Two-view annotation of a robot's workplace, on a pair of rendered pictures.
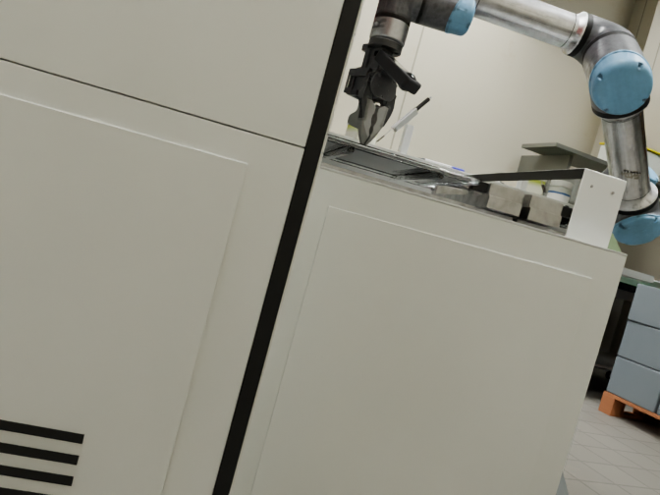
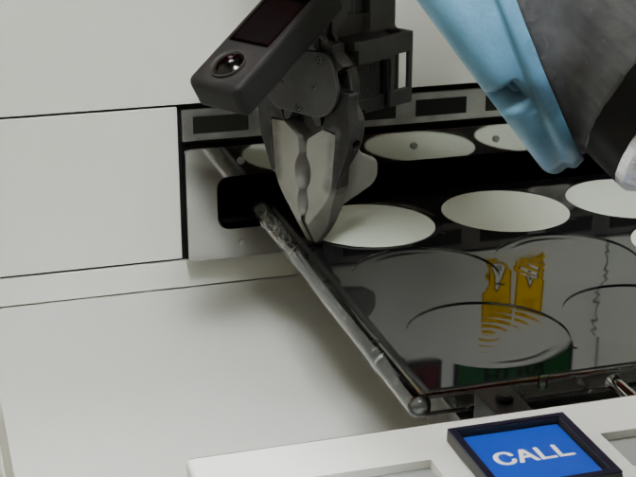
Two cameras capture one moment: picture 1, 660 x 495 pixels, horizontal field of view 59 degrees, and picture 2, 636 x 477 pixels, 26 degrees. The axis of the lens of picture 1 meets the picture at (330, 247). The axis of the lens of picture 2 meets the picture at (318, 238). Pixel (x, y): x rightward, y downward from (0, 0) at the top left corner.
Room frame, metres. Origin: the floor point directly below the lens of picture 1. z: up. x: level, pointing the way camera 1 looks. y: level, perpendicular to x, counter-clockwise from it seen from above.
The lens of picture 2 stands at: (1.12, -0.95, 1.25)
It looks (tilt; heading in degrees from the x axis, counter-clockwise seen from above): 20 degrees down; 85
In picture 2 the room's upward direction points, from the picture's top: straight up
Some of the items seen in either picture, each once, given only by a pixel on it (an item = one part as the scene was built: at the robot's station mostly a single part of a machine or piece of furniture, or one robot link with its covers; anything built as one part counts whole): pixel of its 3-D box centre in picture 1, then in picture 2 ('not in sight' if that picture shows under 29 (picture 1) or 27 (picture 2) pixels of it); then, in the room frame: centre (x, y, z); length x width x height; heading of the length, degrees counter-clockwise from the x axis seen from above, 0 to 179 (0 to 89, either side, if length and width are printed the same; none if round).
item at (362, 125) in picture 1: (357, 120); (315, 170); (1.21, 0.01, 0.95); 0.06 x 0.03 x 0.09; 41
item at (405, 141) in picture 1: (402, 130); not in sight; (1.65, -0.11, 1.03); 0.06 x 0.04 x 0.13; 102
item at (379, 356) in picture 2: (399, 158); (326, 291); (1.21, -0.09, 0.90); 0.37 x 0.01 x 0.01; 102
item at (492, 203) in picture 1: (469, 203); not in sight; (1.45, -0.31, 0.87); 0.36 x 0.08 x 0.03; 12
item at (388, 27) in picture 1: (387, 33); not in sight; (1.22, 0.00, 1.14); 0.08 x 0.08 x 0.05
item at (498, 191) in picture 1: (502, 192); not in sight; (1.30, -0.34, 0.89); 0.08 x 0.03 x 0.03; 102
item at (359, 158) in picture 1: (375, 161); (566, 260); (1.38, -0.05, 0.90); 0.34 x 0.34 x 0.01; 12
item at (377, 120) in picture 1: (368, 125); (346, 179); (1.23, -0.01, 0.95); 0.06 x 0.03 x 0.09; 41
